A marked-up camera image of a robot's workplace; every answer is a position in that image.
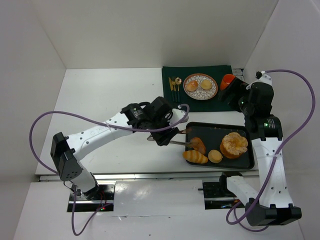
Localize metal tongs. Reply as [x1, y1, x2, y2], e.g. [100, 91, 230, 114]
[146, 127, 201, 149]

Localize striped croissant bread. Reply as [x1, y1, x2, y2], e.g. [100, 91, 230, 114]
[182, 150, 209, 165]

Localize gold knife green handle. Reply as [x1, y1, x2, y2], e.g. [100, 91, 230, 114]
[168, 77, 176, 103]

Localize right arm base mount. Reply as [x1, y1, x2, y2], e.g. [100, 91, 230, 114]
[197, 171, 243, 210]

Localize black baking tray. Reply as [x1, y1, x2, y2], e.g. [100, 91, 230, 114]
[185, 122, 255, 171]

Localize gold fork green handle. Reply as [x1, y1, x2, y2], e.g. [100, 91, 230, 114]
[171, 76, 178, 103]

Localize large sugared ring bread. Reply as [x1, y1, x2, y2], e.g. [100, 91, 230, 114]
[219, 132, 249, 159]

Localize gold spoon green handle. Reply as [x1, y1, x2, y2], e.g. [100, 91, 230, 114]
[175, 77, 182, 103]

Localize small flat round bun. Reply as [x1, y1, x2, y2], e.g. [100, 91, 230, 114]
[208, 149, 223, 164]

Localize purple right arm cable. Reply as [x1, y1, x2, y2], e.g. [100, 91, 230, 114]
[225, 69, 316, 231]

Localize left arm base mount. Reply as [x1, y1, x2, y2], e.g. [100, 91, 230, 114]
[67, 182, 116, 213]

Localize small pale round bun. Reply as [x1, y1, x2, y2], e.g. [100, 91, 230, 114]
[200, 79, 212, 90]

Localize brown oblong glazed bread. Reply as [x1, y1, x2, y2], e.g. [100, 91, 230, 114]
[190, 137, 206, 155]

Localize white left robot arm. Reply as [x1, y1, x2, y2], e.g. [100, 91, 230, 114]
[50, 96, 189, 200]

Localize orange mug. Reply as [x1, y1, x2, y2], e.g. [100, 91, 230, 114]
[220, 74, 236, 91]

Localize floral patterned ceramic plate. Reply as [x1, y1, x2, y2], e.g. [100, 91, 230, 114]
[183, 73, 218, 101]

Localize aluminium rail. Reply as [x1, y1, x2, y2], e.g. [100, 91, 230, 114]
[39, 170, 259, 182]

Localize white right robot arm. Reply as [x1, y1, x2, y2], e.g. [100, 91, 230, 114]
[219, 72, 302, 227]

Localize dark green cloth placemat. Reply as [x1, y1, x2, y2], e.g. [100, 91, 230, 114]
[161, 65, 232, 113]

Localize glazed round sesame bun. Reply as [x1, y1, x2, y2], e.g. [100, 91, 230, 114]
[186, 80, 198, 92]

